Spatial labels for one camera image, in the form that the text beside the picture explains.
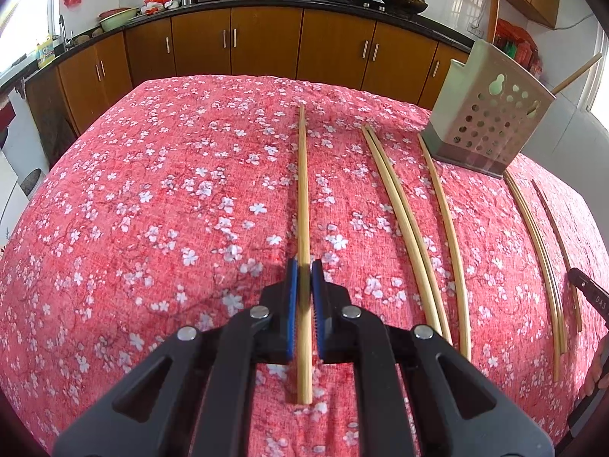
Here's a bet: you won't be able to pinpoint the white appliance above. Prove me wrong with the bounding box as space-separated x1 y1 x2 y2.
0 90 51 248

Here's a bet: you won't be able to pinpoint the grey perforated chopstick holder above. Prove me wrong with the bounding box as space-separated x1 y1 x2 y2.
421 39 557 179

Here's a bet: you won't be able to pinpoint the red plastic bag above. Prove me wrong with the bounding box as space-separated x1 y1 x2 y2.
495 20 540 58
143 0 182 15

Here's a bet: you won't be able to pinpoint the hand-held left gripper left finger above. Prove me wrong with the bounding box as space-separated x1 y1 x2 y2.
52 257 300 457

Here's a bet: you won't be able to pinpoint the black kitchen countertop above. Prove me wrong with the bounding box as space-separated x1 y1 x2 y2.
0 0 477 91

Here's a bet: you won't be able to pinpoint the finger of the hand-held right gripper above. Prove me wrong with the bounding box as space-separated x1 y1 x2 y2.
568 267 609 324

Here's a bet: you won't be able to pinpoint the red floral tablecloth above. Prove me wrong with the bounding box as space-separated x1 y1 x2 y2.
0 74 609 457

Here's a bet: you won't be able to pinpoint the dark pan with wooden handle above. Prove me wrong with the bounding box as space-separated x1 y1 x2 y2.
378 0 429 15

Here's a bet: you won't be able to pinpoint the person's right hand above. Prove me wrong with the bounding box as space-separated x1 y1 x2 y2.
579 340 609 398

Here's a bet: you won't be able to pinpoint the green basin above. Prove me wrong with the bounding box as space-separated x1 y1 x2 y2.
99 11 140 32

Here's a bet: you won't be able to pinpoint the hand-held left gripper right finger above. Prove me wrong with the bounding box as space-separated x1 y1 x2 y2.
311 259 555 457

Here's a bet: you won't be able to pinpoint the wooden base cabinets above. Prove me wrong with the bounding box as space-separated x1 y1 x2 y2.
24 7 477 140

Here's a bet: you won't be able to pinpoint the window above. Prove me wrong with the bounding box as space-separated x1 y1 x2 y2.
585 10 609 122
0 0 62 77

